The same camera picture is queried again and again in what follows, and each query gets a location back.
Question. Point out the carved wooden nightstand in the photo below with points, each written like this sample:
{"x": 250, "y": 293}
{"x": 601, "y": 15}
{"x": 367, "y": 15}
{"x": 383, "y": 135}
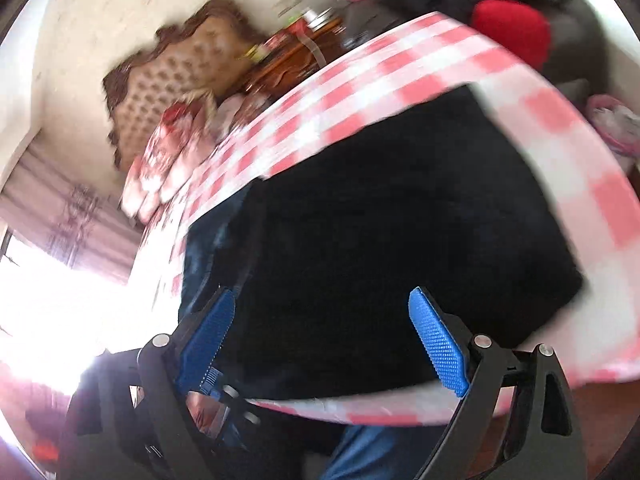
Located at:
{"x": 295, "y": 52}

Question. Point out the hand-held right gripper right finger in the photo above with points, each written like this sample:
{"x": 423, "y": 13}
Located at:
{"x": 440, "y": 345}

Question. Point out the pink striped bed pillow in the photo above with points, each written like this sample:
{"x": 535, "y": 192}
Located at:
{"x": 235, "y": 110}

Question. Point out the black leather armchair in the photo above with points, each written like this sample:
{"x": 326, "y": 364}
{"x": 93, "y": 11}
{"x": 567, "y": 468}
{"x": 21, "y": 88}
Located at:
{"x": 580, "y": 25}

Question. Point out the pink checkered tablecloth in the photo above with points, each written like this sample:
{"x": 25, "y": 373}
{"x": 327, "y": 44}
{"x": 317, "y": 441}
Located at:
{"x": 575, "y": 160}

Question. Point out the person's blue jeans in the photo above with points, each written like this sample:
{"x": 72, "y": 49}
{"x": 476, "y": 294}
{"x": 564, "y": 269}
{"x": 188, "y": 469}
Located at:
{"x": 380, "y": 455}

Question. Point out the pink waste bin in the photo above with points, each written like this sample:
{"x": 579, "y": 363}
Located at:
{"x": 615, "y": 127}

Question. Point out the pink floral bed pillows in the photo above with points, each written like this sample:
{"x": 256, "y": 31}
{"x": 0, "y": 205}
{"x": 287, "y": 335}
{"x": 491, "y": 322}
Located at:
{"x": 160, "y": 170}

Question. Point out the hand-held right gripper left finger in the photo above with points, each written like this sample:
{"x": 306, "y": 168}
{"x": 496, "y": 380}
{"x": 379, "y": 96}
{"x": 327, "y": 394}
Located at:
{"x": 207, "y": 340}

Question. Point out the tufted carved wooden headboard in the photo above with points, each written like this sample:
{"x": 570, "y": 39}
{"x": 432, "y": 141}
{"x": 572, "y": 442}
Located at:
{"x": 170, "y": 75}

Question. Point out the pink patterned curtain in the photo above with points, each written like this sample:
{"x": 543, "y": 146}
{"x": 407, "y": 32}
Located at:
{"x": 65, "y": 220}

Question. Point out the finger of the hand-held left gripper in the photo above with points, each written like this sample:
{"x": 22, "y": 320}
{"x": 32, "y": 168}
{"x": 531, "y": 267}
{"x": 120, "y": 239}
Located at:
{"x": 235, "y": 397}

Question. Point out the black pants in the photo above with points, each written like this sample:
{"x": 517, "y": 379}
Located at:
{"x": 375, "y": 235}

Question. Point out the pink floral bed sheet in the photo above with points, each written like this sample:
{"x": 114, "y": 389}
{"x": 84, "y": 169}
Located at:
{"x": 160, "y": 245}

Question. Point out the red cloth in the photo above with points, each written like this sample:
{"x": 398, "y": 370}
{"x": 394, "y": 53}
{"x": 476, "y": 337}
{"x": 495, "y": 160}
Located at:
{"x": 515, "y": 30}

